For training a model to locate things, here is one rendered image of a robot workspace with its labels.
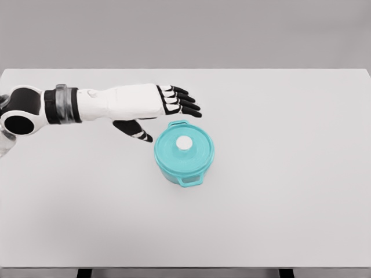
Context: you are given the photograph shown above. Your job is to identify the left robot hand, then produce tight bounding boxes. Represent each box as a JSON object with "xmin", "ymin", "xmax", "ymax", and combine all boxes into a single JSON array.
[{"xmin": 108, "ymin": 83, "xmax": 203, "ymax": 144}]

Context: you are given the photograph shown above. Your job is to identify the teal pot lid white knob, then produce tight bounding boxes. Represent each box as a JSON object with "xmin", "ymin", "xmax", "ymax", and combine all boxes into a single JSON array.
[{"xmin": 154, "ymin": 125, "xmax": 214, "ymax": 171}]

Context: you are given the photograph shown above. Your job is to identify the teal pot with handles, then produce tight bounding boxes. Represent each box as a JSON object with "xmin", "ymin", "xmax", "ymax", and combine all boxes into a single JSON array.
[{"xmin": 154, "ymin": 120, "xmax": 215, "ymax": 188}]

